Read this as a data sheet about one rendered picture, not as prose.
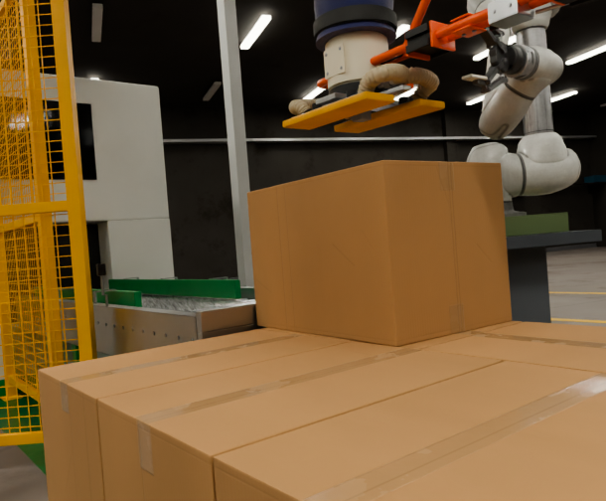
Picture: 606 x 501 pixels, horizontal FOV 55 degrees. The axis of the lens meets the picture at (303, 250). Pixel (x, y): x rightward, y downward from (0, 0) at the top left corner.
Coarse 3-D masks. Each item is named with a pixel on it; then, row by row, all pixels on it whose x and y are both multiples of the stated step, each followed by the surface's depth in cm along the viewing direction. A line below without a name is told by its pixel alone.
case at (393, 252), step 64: (256, 192) 167; (320, 192) 141; (384, 192) 123; (448, 192) 133; (256, 256) 169; (320, 256) 143; (384, 256) 124; (448, 256) 133; (320, 320) 145; (384, 320) 125; (448, 320) 132
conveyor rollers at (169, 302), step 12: (144, 300) 297; (156, 300) 292; (168, 300) 286; (180, 300) 280; (192, 300) 275; (204, 300) 269; (216, 300) 263; (228, 300) 257; (240, 300) 259; (252, 300) 253
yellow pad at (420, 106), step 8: (400, 96) 156; (400, 104) 151; (408, 104) 149; (416, 104) 147; (424, 104) 147; (432, 104) 149; (440, 104) 151; (376, 112) 159; (384, 112) 156; (392, 112) 154; (400, 112) 153; (408, 112) 154; (416, 112) 154; (424, 112) 155; (376, 120) 161; (384, 120) 162; (392, 120) 163; (400, 120) 164; (336, 128) 172; (344, 128) 170; (352, 128) 170; (360, 128) 171; (368, 128) 172
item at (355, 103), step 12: (348, 96) 145; (360, 96) 136; (372, 96) 136; (384, 96) 138; (312, 108) 156; (324, 108) 147; (336, 108) 143; (348, 108) 144; (360, 108) 144; (372, 108) 146; (288, 120) 159; (300, 120) 155; (312, 120) 155; (324, 120) 156; (336, 120) 157
